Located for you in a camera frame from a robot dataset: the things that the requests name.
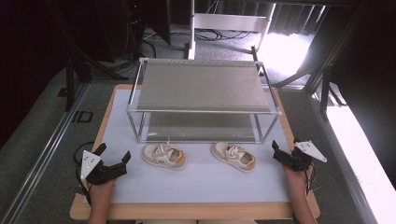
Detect white ledge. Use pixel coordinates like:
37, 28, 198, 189
325, 105, 396, 224

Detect person's right hand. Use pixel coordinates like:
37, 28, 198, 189
282, 163, 314, 191

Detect two-tier metal shoe rack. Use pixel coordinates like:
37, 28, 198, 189
125, 57, 283, 145

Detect right hand-held gripper cable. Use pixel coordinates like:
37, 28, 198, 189
303, 163, 320, 196

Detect black metal stand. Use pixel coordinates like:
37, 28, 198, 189
273, 0, 370, 120

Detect white table mat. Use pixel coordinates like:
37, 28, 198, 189
82, 89, 292, 205

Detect person's left hand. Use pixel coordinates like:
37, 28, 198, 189
88, 178, 117, 203

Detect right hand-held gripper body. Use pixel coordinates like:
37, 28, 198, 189
273, 140, 328, 173

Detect left hand-held gripper cable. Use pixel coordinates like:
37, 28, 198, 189
73, 141, 95, 207

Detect black tripod stand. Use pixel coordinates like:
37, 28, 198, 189
46, 0, 129, 113

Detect white metal frame stand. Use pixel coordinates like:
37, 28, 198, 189
187, 0, 277, 61

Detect black floor cables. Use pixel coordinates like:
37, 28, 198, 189
174, 27, 254, 42

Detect beige child's sneaker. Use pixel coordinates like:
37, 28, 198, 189
141, 140, 188, 172
211, 141, 257, 175

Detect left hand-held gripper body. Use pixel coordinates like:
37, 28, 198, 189
79, 149, 128, 187

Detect hand-held gripper cable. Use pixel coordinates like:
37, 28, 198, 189
303, 163, 320, 196
73, 141, 95, 207

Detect aluminium floor rail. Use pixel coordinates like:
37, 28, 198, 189
0, 83, 91, 224

